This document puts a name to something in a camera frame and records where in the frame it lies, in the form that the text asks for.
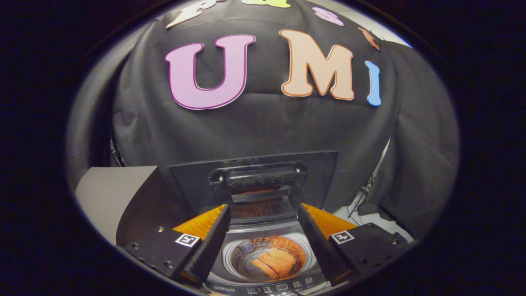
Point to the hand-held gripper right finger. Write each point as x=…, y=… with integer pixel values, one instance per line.
x=316, y=240

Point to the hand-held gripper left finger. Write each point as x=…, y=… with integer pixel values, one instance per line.
x=211, y=240

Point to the orange polo shirt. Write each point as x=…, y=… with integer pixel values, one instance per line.
x=277, y=263

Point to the backdrop stand pole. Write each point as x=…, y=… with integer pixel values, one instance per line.
x=368, y=185
x=116, y=154

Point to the black and white cabinet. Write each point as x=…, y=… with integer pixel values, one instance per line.
x=107, y=193

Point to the black backdrop cloth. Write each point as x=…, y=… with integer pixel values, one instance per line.
x=263, y=127

